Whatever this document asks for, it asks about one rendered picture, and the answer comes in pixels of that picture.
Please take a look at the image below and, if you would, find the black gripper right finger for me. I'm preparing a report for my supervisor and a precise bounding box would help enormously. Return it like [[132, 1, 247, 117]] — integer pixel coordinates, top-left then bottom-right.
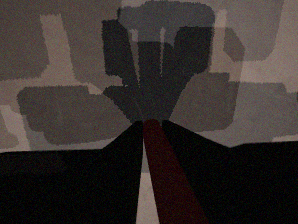
[[162, 120, 298, 224]]

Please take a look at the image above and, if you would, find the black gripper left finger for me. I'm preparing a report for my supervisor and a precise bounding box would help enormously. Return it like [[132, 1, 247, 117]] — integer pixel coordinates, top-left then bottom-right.
[[0, 121, 143, 224]]

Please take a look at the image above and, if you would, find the dark red peg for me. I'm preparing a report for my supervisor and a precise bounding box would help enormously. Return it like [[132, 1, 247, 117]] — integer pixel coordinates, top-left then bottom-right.
[[143, 119, 210, 224]]

